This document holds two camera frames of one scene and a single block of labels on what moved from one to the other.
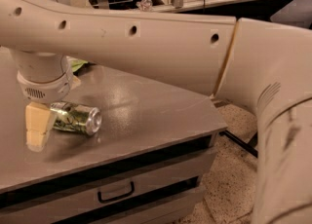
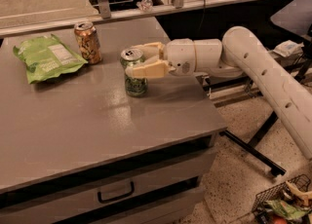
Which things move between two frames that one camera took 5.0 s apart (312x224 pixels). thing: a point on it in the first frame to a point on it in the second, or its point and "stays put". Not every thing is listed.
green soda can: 77,118 to 136,88
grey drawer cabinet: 143,166 stays put
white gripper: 45,91 to 179,56
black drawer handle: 118,196 stays put
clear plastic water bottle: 145,4 stays put
